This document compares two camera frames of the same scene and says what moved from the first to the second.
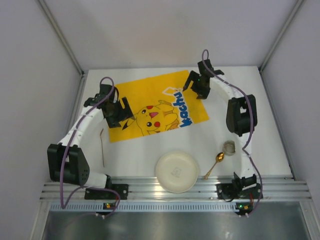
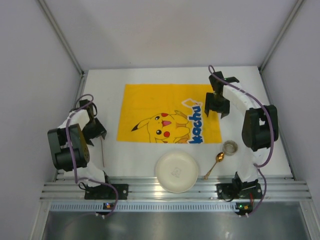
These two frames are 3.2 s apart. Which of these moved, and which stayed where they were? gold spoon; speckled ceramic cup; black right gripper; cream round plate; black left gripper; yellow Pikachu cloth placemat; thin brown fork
Moved: black right gripper; yellow Pikachu cloth placemat; black left gripper
Stayed: thin brown fork; speckled ceramic cup; cream round plate; gold spoon
